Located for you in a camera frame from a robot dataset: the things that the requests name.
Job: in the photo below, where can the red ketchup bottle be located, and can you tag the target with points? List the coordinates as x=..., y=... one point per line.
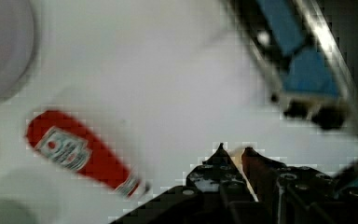
x=67, y=142

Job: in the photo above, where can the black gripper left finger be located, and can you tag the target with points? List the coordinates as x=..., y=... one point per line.
x=218, y=170

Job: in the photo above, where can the grey round plate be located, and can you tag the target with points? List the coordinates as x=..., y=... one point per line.
x=16, y=42

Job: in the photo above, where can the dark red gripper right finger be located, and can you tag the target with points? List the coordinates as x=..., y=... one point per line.
x=291, y=194

